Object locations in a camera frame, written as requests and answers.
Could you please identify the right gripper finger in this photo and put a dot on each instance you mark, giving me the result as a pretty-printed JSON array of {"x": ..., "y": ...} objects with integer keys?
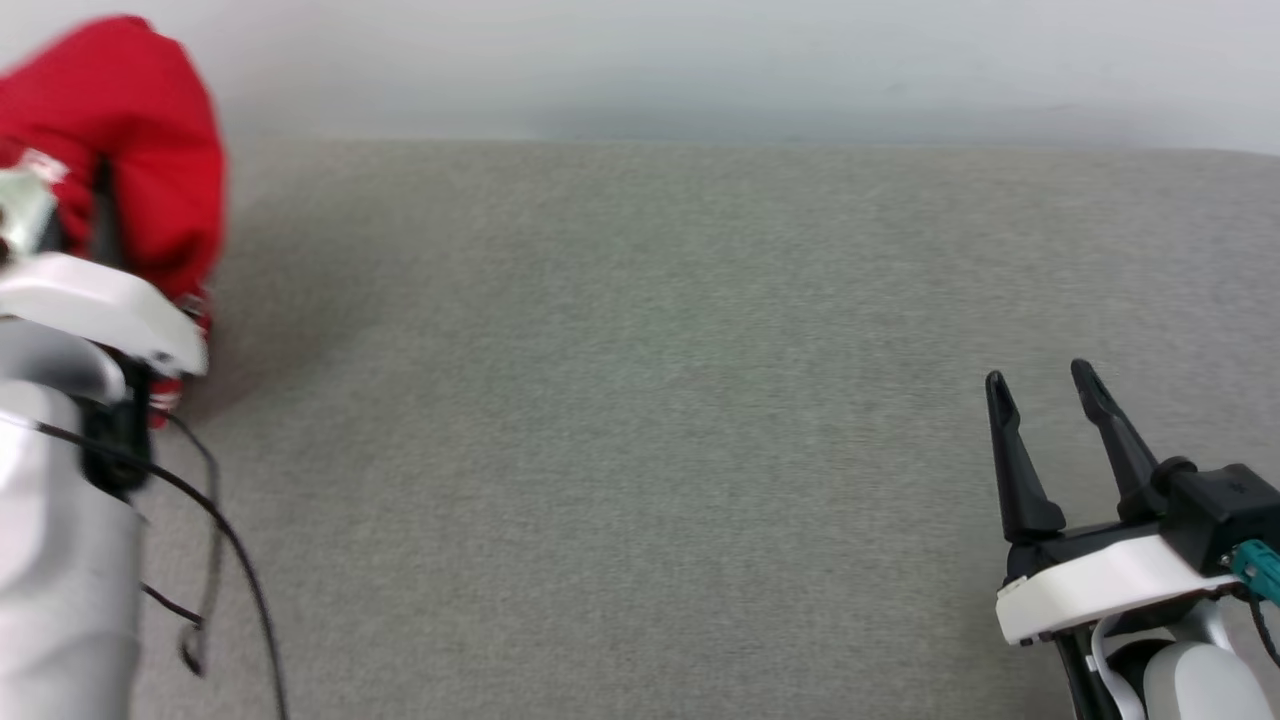
[
  {"x": 1125, "y": 450},
  {"x": 1022, "y": 480}
]

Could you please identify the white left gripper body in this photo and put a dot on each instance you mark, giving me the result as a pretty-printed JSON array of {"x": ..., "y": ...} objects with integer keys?
[{"x": 110, "y": 300}]

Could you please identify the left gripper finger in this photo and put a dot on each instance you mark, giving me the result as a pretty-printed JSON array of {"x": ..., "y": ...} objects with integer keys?
[{"x": 108, "y": 215}]

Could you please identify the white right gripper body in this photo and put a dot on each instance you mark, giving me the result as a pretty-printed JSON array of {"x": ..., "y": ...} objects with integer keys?
[{"x": 1090, "y": 585}]

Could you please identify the red garment with white trim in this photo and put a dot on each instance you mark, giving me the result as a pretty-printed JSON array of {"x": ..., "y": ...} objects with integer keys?
[{"x": 130, "y": 130}]

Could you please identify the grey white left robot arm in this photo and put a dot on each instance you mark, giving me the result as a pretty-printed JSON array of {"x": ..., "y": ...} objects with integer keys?
[{"x": 60, "y": 560}]

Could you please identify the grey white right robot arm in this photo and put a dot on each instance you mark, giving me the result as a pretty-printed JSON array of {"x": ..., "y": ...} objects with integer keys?
[{"x": 1200, "y": 685}]

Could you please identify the grey fabric sofa cushion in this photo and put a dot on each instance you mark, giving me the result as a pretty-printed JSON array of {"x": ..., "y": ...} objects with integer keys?
[{"x": 640, "y": 420}]

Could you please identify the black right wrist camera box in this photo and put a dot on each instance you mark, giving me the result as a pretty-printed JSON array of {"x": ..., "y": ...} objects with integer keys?
[{"x": 1220, "y": 510}]

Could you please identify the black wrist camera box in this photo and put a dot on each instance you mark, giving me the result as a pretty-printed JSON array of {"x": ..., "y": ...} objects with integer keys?
[
  {"x": 115, "y": 440},
  {"x": 1220, "y": 510}
]

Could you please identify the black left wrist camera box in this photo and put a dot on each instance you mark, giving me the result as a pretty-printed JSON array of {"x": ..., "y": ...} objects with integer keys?
[{"x": 115, "y": 440}]

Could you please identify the teal right camera connector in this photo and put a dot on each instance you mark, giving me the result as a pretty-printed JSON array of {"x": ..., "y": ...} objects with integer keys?
[{"x": 1262, "y": 570}]

